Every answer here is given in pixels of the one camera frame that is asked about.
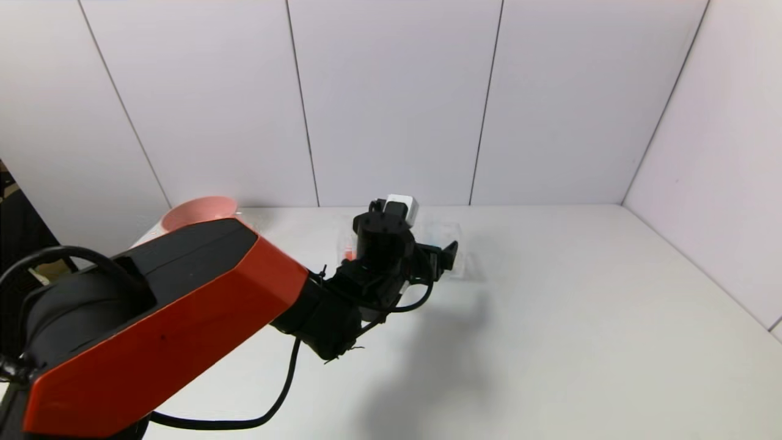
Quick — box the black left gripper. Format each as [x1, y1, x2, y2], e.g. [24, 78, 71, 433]
[409, 240, 458, 282]

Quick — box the clear plastic test tube rack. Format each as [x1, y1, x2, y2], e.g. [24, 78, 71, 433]
[336, 211, 471, 282]

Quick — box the pink bowl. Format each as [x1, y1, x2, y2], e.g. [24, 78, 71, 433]
[162, 196, 240, 233]

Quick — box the black background furniture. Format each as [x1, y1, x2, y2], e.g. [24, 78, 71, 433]
[0, 160, 63, 288]

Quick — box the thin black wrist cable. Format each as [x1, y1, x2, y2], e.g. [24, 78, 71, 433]
[360, 278, 436, 334]

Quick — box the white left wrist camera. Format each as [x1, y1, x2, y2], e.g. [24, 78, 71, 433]
[385, 194, 421, 226]

